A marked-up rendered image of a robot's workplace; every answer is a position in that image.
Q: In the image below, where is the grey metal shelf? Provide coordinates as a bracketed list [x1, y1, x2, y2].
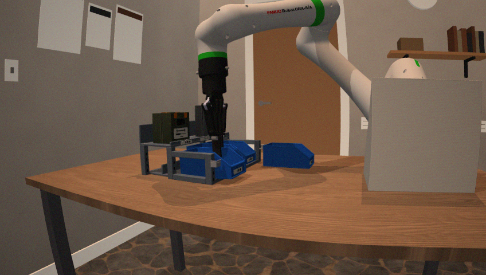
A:
[139, 120, 265, 185]

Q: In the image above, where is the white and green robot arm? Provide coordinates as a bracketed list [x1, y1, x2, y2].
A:
[195, 0, 427, 121]

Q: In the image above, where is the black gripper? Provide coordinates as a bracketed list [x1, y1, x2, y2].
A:
[201, 76, 228, 157]

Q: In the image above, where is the blue bin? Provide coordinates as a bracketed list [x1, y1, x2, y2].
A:
[179, 147, 244, 179]
[186, 143, 242, 157]
[224, 140, 255, 164]
[263, 143, 314, 169]

